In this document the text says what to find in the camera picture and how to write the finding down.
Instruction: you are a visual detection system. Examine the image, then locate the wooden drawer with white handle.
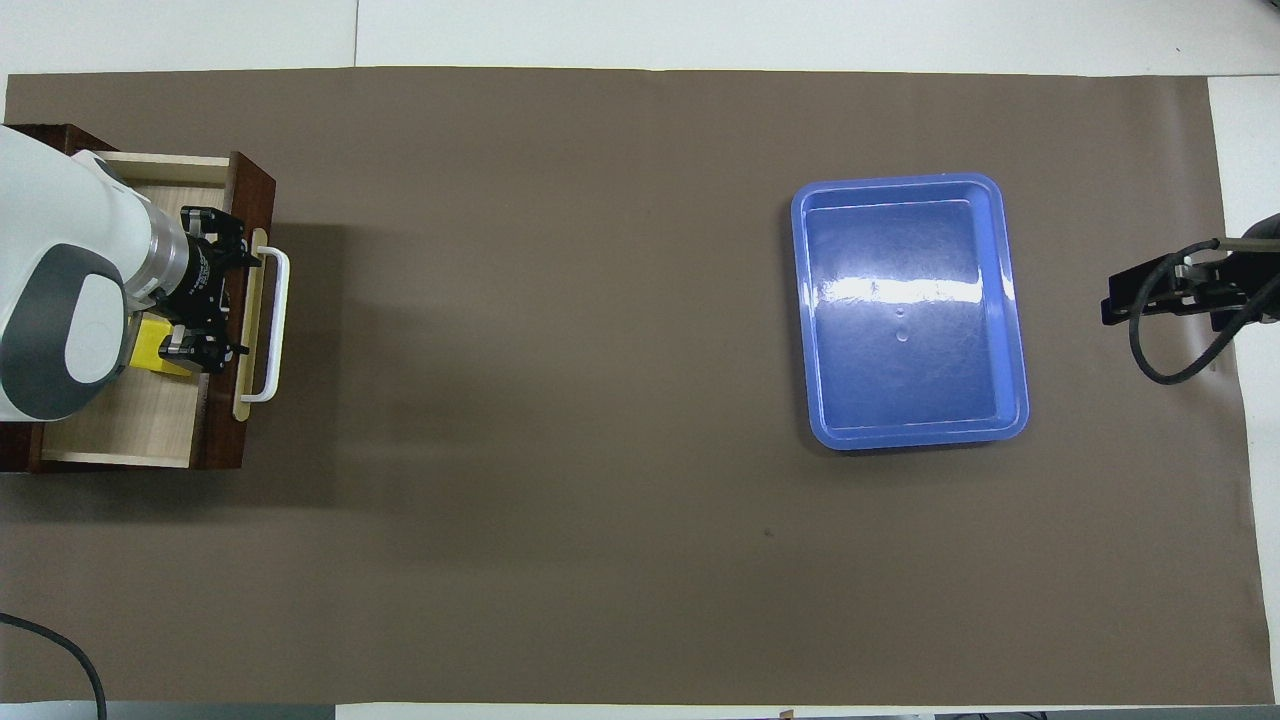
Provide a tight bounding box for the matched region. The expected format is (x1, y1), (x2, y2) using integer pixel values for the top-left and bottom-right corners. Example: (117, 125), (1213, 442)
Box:
(38, 149), (292, 474)

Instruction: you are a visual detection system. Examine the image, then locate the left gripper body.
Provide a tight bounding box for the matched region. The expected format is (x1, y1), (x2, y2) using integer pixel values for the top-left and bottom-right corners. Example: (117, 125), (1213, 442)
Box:
(162, 237), (242, 327)

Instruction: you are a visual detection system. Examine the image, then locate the black cable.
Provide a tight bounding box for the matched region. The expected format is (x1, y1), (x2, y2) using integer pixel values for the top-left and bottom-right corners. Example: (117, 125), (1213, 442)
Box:
(1127, 237), (1280, 387)
(0, 611), (109, 720)

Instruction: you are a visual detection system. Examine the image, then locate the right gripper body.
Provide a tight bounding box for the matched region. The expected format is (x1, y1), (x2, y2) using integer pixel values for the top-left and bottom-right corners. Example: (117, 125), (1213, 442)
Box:
(1212, 212), (1280, 332)

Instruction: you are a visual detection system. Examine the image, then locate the blue plastic tray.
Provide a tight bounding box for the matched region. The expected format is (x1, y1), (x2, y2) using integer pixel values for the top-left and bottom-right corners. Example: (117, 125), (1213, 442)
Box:
(789, 172), (1032, 452)

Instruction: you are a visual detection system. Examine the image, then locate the yellow block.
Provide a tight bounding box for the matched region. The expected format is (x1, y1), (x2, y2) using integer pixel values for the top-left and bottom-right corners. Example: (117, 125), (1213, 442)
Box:
(127, 317), (203, 380)

